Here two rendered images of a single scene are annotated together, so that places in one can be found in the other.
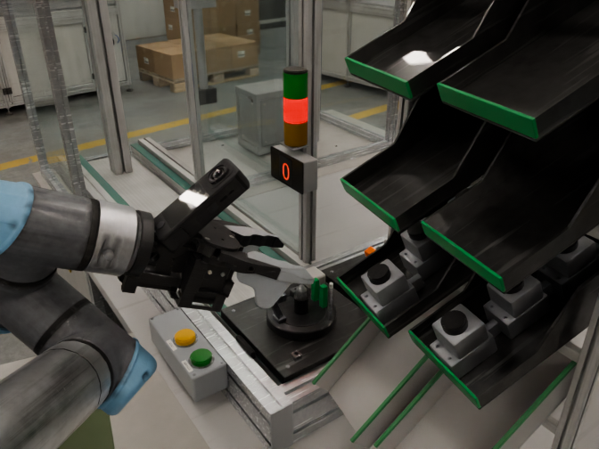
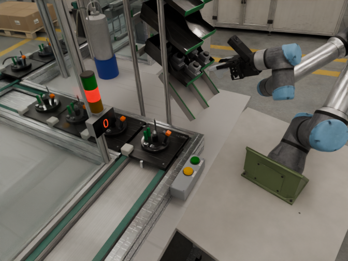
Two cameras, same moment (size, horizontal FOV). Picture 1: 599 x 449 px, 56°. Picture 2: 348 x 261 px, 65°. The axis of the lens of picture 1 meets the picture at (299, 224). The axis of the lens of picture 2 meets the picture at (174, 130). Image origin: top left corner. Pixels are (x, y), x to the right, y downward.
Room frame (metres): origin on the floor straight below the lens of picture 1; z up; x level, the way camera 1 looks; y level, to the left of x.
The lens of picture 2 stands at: (1.22, 0.91, 1.86)
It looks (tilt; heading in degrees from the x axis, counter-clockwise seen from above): 40 degrees down; 246
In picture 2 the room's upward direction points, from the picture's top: 4 degrees counter-clockwise
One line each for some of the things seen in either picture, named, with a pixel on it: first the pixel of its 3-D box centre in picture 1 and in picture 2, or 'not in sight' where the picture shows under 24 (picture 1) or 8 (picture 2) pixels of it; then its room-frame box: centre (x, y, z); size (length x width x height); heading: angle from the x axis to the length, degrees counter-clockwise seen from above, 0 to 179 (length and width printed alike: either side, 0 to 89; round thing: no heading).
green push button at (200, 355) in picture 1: (201, 359); (194, 160); (0.79, 0.18, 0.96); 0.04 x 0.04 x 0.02
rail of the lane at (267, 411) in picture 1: (176, 299); (154, 206); (1.04, 0.28, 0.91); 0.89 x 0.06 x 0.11; 35
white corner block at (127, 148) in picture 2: (312, 280); (127, 149); (1.04, -0.03, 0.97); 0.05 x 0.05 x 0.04; 35
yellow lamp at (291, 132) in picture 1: (295, 132); (95, 104); (1.13, 0.01, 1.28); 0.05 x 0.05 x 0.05
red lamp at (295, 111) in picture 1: (295, 108); (92, 93); (1.13, 0.01, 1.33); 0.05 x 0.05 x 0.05
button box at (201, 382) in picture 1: (186, 351); (188, 176); (0.85, 0.22, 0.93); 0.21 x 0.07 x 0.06; 35
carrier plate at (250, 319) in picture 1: (301, 322); (156, 144); (0.90, 0.00, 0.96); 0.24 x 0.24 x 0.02; 35
